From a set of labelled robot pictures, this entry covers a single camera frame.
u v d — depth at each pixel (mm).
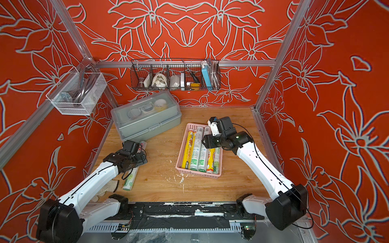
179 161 834
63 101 703
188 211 743
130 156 656
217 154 893
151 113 910
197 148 876
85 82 683
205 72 834
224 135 570
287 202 376
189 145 944
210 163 825
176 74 959
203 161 812
